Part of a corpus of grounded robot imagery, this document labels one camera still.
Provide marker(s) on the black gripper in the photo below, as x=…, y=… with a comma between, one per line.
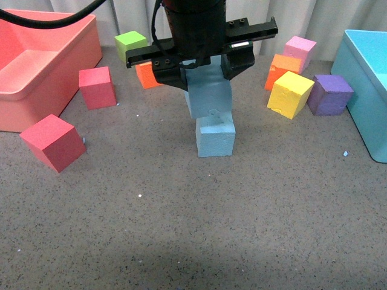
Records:
x=200, y=31

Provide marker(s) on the orange foam cube near green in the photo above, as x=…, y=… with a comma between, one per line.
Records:
x=146, y=76

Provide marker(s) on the orange foam cube near pink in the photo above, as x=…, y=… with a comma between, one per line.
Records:
x=279, y=66

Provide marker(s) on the cracked light blue foam cube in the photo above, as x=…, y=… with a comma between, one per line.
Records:
x=215, y=134

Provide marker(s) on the yellow foam cube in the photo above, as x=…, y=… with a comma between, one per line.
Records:
x=289, y=94

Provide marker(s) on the dark red foam cube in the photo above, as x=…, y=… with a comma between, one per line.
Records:
x=97, y=88

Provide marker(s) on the white curtain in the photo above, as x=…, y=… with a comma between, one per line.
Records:
x=321, y=21

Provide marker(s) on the purple foam cube near bin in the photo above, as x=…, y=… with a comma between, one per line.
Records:
x=329, y=95

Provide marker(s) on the pink plastic bin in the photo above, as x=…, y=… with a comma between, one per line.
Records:
x=40, y=69

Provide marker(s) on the light blue plastic bin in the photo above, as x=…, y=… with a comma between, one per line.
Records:
x=361, y=61

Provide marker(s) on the bright red foam cube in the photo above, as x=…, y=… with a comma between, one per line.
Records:
x=54, y=142

